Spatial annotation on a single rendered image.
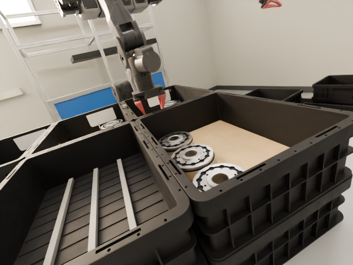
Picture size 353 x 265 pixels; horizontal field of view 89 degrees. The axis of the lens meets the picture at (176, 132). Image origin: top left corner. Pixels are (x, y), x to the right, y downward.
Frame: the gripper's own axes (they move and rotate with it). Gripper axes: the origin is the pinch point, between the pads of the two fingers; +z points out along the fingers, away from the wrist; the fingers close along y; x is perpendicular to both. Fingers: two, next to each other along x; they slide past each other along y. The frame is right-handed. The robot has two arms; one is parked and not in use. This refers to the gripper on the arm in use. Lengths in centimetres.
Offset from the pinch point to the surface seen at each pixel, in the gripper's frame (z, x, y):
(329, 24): 1, 139, 274
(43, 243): 6.9, -32.3, -29.8
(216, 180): 4.8, -37.4, 3.4
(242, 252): 8.3, -48.1, 0.8
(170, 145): 3.9, -19.8, -0.4
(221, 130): 7.2, -15.4, 17.0
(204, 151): 3.8, -28.1, 5.4
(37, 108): 10, 260, -142
